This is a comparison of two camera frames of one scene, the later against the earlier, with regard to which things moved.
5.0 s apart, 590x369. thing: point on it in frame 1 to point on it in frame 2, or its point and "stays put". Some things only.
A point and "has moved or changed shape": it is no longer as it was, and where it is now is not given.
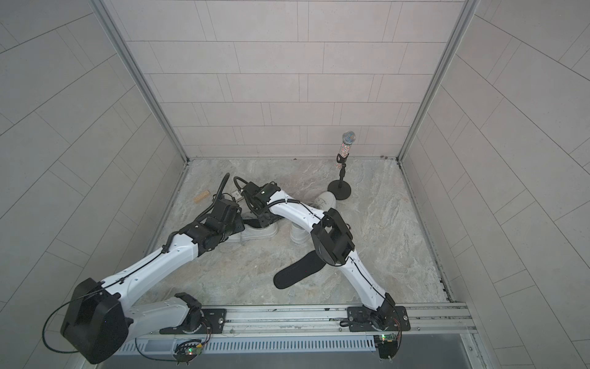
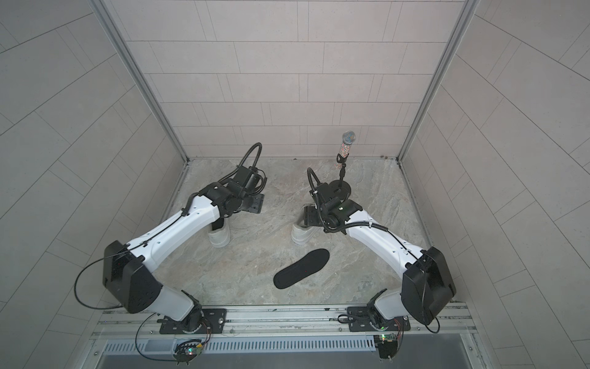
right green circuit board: x=387 y=344 stays put
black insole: x=308 y=264 stays put
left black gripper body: x=236 y=226 to x=251 y=202
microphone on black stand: x=339 y=189 stays put
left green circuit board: x=187 y=350 stays put
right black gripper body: x=266 y=217 to x=319 y=217
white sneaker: x=252 y=233 has moved or changed shape
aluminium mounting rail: x=452 y=318 stays put
